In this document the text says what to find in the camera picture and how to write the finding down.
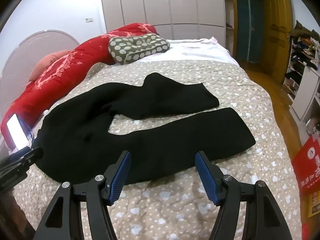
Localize white curved headboard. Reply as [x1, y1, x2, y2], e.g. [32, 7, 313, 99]
[0, 30, 80, 153]

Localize pink pillow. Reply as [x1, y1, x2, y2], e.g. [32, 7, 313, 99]
[29, 50, 73, 82]

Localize teal curtain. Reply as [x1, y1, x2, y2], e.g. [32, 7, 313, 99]
[235, 0, 265, 64]

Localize person's left forearm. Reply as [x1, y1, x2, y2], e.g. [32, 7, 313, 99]
[0, 190, 35, 240]

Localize white bed sheet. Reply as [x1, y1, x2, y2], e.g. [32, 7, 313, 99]
[139, 37, 237, 67]

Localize wooden door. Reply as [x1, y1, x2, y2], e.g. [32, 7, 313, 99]
[262, 0, 294, 75]

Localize beige quilted dotted bedspread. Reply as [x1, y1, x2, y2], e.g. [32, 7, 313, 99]
[12, 60, 303, 240]

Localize black pants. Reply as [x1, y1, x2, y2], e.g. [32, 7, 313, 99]
[32, 72, 256, 184]

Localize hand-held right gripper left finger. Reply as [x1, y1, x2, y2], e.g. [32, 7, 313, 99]
[32, 151, 132, 240]

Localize smartphone with white screen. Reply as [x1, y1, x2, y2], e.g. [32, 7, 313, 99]
[6, 113, 34, 152]

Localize white glossy wardrobe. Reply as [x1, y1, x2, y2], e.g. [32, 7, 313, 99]
[99, 0, 227, 48]

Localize red shopping bag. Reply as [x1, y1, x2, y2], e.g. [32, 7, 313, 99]
[291, 135, 320, 200]

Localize blue lanyard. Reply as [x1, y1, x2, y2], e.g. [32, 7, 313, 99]
[20, 120, 34, 143]

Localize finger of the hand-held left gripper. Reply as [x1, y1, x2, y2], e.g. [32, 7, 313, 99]
[15, 146, 43, 168]

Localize white cabinet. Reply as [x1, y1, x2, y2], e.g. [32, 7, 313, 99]
[290, 67, 320, 123]

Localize olive polka dot cushion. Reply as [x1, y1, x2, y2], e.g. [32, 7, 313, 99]
[108, 33, 170, 65]

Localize open shelf with clothes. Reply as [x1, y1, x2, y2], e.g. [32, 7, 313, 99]
[282, 20, 320, 100]

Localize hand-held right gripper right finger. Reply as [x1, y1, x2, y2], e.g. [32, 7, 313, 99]
[195, 151, 294, 240]

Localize red patterned quilt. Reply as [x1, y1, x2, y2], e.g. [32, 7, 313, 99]
[0, 23, 159, 150]

